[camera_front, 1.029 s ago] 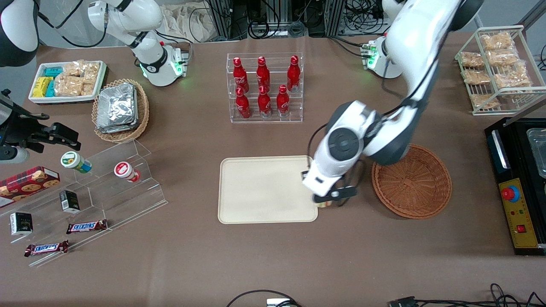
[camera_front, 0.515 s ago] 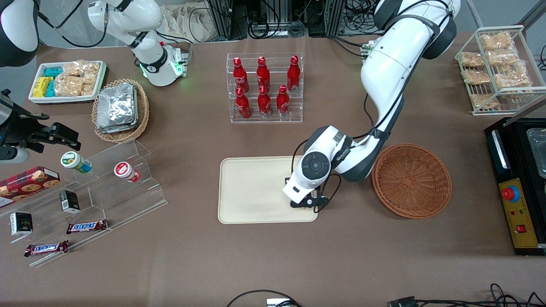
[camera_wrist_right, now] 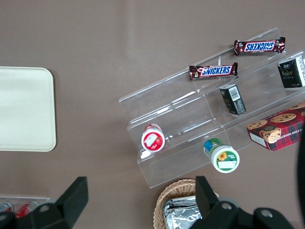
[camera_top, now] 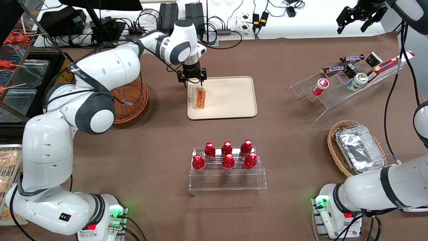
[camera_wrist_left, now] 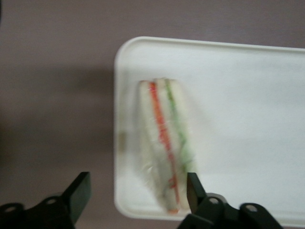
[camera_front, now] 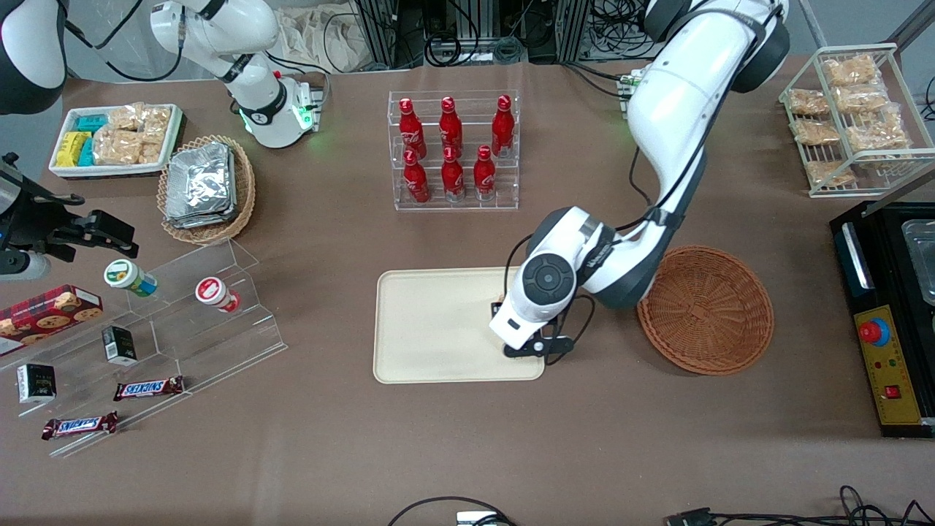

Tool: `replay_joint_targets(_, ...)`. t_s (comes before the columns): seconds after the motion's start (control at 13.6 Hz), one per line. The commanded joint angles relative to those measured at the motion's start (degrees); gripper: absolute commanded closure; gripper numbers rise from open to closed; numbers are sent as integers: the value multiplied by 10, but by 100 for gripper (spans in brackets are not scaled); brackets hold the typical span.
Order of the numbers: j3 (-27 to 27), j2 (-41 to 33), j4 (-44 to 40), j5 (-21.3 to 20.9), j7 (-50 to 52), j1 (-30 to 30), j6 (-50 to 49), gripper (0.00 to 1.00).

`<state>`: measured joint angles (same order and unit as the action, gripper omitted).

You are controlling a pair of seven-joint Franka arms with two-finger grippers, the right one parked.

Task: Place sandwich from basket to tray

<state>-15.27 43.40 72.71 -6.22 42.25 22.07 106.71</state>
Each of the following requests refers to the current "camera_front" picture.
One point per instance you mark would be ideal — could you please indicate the red cola bottle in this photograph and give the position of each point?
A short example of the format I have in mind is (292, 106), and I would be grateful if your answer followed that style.
(416, 179)
(453, 175)
(483, 175)
(409, 128)
(502, 124)
(451, 124)

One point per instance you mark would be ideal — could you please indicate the white snack tray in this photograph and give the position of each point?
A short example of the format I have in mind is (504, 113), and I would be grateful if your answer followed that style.
(109, 172)

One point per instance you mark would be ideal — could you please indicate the clear acrylic bottle rack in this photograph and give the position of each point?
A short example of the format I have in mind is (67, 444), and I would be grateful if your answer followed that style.
(467, 206)

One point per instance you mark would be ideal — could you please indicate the clear acrylic stepped display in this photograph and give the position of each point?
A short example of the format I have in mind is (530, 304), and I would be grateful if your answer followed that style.
(182, 343)

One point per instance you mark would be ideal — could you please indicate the red lid yogurt cup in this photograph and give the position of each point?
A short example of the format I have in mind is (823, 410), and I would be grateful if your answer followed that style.
(217, 294)

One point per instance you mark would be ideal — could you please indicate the red tartan cookie box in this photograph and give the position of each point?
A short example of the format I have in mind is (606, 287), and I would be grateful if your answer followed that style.
(44, 310)

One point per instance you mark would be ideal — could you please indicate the clear bag crispy snack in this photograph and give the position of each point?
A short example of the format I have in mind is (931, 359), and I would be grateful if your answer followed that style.
(807, 102)
(814, 131)
(862, 98)
(876, 135)
(829, 173)
(851, 71)

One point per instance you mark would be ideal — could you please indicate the white crumpled plastic bag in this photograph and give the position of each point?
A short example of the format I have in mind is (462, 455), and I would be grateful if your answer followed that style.
(314, 36)

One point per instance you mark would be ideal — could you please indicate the brown wicker basket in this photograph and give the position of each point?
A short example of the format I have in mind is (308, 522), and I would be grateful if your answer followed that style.
(705, 310)

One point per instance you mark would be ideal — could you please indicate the black control box machine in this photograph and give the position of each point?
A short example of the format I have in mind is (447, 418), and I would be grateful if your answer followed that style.
(887, 277)

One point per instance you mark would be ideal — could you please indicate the metal equipment frame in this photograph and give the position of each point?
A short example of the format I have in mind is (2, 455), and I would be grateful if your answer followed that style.
(380, 29)

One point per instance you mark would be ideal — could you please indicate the teal snack pack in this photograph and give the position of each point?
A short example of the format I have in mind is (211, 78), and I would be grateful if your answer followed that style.
(91, 122)
(86, 152)

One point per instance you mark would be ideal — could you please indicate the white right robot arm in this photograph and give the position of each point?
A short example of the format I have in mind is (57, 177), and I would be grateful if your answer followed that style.
(248, 88)

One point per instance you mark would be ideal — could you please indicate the small black drink carton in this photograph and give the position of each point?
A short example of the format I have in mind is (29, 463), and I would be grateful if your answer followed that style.
(36, 383)
(119, 345)

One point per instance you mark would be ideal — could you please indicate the clear bag rice crackers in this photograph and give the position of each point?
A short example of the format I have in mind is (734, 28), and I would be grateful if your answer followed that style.
(126, 117)
(152, 150)
(117, 146)
(157, 118)

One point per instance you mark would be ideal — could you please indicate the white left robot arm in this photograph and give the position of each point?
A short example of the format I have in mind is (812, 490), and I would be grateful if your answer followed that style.
(672, 102)

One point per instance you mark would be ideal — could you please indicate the yellow snack pack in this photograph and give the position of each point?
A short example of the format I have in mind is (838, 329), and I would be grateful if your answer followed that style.
(77, 139)
(68, 155)

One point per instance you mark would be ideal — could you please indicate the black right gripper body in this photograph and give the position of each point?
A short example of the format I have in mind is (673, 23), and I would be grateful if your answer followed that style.
(35, 223)

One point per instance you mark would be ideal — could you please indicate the Snickers chocolate bar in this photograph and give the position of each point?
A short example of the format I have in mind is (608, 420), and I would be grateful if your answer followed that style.
(80, 425)
(148, 388)

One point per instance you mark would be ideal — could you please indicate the cream plastic tray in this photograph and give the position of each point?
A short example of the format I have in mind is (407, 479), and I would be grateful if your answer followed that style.
(431, 329)

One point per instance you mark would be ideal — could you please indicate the green lid sunflower cup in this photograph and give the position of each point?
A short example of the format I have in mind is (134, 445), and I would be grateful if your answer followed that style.
(130, 277)

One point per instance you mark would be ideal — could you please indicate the light wicker basket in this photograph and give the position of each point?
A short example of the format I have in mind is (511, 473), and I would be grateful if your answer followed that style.
(212, 236)

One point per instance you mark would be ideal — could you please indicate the red emergency stop button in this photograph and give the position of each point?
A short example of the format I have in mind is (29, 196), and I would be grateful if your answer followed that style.
(873, 332)

